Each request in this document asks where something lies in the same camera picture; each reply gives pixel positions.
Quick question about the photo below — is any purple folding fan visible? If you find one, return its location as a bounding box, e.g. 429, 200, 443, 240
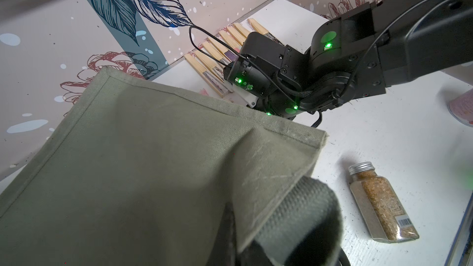
209, 37, 238, 62

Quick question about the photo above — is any olive green tote bag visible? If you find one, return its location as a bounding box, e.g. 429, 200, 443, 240
1, 67, 342, 266

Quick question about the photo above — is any white round tin can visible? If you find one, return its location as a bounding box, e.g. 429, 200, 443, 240
448, 89, 473, 127

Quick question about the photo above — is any glass spice jar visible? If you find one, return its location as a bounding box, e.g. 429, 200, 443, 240
348, 161, 420, 243

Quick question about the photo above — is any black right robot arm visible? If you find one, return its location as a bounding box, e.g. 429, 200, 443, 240
224, 0, 473, 119

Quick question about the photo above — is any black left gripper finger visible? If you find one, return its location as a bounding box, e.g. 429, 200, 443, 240
206, 202, 237, 266

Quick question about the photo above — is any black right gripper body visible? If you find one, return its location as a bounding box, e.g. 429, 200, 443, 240
224, 32, 307, 118

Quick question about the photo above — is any grey white folding fan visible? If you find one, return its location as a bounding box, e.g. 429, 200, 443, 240
248, 18, 283, 44

